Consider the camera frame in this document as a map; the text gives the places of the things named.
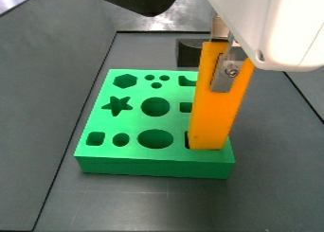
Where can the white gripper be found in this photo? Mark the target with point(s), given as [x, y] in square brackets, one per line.
[279, 32]

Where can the yellow rectangular block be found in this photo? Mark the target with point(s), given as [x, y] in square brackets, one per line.
[215, 109]

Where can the black curved fixture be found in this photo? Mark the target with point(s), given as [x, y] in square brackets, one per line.
[188, 49]

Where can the green foam shape board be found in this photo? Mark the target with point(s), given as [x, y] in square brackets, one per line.
[136, 132]

